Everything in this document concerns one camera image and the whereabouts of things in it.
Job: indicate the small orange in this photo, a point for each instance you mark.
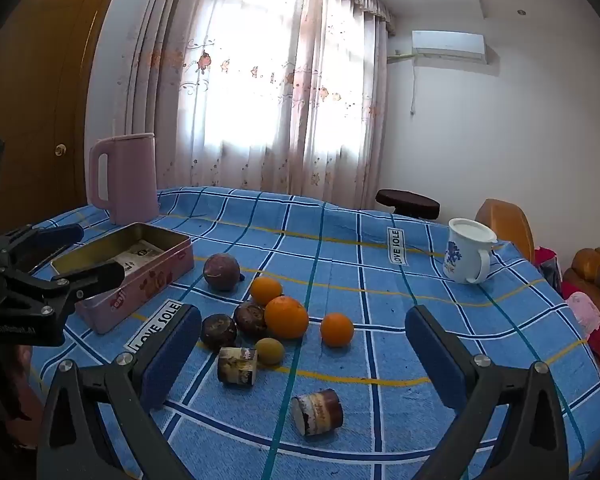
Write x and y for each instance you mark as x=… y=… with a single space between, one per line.
x=337 y=330
x=266 y=291

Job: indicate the pink patterned cloth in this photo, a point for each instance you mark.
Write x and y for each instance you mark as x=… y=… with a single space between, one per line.
x=587 y=317

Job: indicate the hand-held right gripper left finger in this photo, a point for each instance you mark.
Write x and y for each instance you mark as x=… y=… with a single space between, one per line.
x=170 y=355

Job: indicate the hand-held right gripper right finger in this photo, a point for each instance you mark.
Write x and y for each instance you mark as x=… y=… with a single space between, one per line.
x=432 y=355

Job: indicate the large orange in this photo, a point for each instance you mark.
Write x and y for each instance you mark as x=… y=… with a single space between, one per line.
x=286 y=316

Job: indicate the orange chair back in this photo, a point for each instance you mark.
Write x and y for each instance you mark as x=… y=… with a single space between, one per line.
x=510 y=225

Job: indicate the white mug with blue print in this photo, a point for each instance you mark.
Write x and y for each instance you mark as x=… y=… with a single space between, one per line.
x=465 y=257

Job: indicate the small green-yellow fruit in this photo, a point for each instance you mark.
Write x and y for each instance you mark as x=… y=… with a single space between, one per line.
x=269 y=351

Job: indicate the printed paper card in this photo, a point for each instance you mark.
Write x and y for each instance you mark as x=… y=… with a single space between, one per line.
x=137 y=255

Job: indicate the white air conditioner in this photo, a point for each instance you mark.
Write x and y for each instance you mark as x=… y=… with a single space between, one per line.
x=449 y=46

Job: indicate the red cloth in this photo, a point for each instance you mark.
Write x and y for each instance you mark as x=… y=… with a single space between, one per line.
x=547 y=265

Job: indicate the pink electric kettle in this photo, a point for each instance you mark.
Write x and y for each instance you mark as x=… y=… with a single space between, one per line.
x=130 y=180

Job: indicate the sheer floral curtain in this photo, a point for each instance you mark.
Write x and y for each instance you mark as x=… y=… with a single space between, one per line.
x=260 y=85

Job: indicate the wrinkled dark passion fruit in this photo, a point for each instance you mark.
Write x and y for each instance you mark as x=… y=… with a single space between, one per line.
x=249 y=317
x=219 y=331

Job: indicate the wooden chair with cushion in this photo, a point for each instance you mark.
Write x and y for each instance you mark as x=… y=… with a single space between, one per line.
x=582 y=270

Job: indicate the blue checked tablecloth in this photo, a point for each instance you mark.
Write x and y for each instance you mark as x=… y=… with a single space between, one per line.
x=340 y=260

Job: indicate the round purple passion fruit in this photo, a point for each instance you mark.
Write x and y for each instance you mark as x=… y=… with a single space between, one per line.
x=221 y=271

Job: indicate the golden tin box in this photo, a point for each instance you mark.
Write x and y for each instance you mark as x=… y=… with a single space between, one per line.
x=145 y=285

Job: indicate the brass door knob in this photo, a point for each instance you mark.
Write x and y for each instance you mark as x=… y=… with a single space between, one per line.
x=60 y=150

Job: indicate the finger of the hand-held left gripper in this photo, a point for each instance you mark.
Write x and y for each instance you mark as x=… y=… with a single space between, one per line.
x=55 y=237
x=97 y=276

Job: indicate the wooden door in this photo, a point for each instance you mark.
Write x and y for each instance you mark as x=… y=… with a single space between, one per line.
x=35 y=100

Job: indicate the dark round stool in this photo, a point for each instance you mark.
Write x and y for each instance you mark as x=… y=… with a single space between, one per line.
x=407 y=202

